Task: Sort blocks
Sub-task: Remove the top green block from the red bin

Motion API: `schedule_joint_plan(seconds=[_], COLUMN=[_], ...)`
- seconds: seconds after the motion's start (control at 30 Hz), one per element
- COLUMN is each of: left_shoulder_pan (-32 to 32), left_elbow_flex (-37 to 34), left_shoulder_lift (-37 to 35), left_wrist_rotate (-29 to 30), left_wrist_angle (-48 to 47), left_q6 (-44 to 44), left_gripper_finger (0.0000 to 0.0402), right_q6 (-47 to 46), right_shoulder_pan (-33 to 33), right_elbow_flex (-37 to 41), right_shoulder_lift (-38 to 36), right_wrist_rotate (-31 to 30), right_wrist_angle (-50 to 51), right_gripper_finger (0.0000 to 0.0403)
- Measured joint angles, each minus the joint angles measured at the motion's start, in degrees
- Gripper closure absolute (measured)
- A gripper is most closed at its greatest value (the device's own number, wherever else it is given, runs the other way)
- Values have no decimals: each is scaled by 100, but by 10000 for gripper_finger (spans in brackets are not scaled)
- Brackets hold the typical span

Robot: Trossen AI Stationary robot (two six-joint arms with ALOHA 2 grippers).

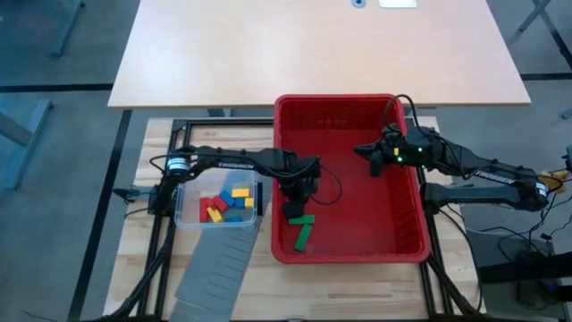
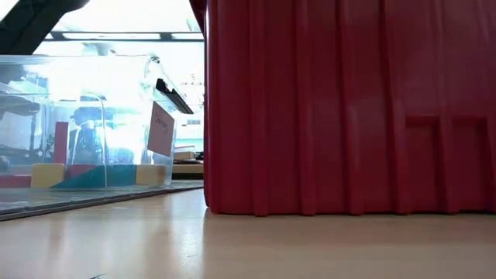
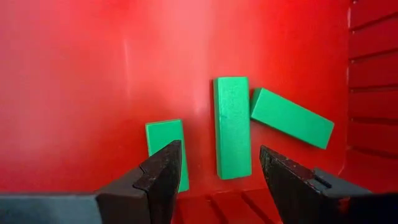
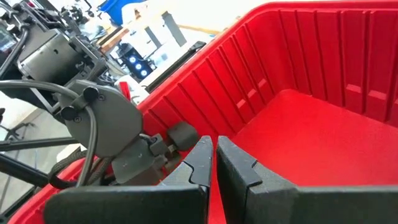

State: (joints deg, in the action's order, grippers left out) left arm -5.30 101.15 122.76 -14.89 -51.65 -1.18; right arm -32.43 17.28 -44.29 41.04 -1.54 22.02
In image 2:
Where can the long grey slotted divider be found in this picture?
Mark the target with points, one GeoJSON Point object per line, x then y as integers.
{"type": "Point", "coordinates": [11, 217]}

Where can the cardboard box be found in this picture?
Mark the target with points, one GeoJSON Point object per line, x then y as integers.
{"type": "Point", "coordinates": [184, 155]}

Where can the red plastic bin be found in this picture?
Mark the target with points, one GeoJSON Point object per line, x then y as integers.
{"type": "Point", "coordinates": [348, 116]}

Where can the clear plastic container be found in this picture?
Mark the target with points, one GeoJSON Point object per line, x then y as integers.
{"type": "Point", "coordinates": [116, 97]}

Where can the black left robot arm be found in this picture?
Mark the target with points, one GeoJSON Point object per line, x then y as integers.
{"type": "Point", "coordinates": [27, 27]}

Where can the long red block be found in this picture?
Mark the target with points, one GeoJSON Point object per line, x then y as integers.
{"type": "Point", "coordinates": [60, 142]}

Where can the small yellow block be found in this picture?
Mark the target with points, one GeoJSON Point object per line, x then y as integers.
{"type": "Point", "coordinates": [151, 175]}

